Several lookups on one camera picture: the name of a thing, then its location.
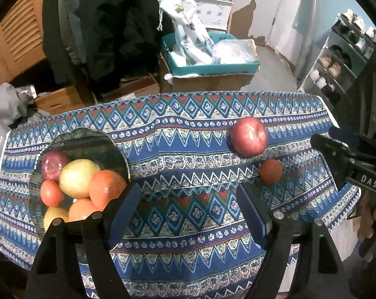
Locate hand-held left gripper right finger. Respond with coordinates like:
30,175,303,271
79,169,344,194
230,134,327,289
236,184,347,299

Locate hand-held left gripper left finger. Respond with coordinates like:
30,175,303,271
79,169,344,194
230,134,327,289
25,182,142,299

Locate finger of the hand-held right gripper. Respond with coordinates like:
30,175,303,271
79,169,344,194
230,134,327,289
311,134,355,170
328,125,376,158

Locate large orange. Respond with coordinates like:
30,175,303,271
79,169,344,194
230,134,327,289
88,170,128,211

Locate small orange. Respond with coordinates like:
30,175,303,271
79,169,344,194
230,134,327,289
40,179,64,208
259,159,283,184

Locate yellow-green pear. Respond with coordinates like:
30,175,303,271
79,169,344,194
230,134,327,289
59,159,101,199

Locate yellow fruit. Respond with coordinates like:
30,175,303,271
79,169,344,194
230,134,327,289
43,206,70,229

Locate red apple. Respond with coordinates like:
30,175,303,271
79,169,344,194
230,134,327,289
231,117,268,157
41,151,69,182

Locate person's right hand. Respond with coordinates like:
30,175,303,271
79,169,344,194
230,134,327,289
357,192,376,241

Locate rows of shoes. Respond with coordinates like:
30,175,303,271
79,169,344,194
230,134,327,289
311,9,376,100

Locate blue patterned tablecloth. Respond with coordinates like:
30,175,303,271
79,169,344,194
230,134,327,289
0,92,361,299

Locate grey shoe rack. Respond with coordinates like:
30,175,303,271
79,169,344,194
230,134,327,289
298,9,376,106

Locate flat cardboard box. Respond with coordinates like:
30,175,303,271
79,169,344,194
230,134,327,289
101,73,160,103

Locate wooden crate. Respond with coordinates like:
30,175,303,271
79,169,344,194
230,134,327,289
34,85,89,116

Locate white door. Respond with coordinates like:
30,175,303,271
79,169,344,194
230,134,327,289
267,0,317,78

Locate clear plastic bag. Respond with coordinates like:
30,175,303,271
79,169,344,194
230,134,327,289
211,39,258,64

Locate brown cardboard box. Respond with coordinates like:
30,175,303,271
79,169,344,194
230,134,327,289
158,53,254,94

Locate teal box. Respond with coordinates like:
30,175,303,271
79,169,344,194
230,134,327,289
161,32,261,76

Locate grey printed bag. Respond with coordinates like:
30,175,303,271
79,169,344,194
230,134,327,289
0,82,39,175

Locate white patterned storage box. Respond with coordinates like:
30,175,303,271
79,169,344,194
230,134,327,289
194,0,235,33

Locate dark hanging jackets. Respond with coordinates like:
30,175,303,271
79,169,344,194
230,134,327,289
42,0,176,95

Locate white printed plastic bag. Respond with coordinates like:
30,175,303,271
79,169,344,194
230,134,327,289
148,0,215,67

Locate wooden louvered door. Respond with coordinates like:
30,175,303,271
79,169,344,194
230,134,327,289
0,0,48,84

